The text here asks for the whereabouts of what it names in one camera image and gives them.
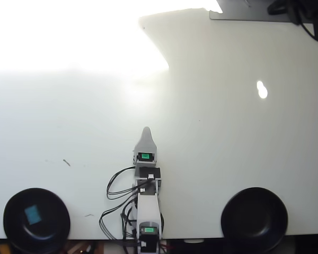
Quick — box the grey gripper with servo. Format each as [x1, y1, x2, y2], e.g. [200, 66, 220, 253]
[132, 126, 159, 167]

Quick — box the blue foam cube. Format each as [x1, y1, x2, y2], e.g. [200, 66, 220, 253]
[24, 204, 42, 225]

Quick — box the black round bowl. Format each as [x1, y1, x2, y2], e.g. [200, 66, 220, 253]
[3, 187, 71, 254]
[220, 187, 289, 253]

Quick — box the black servo cable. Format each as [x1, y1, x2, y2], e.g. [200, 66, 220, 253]
[106, 166, 139, 201]
[98, 199, 137, 241]

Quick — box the black cable bundle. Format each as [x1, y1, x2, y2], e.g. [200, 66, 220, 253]
[267, 0, 302, 26]

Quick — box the thin black cable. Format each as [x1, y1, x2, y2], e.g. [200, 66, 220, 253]
[298, 21, 316, 40]

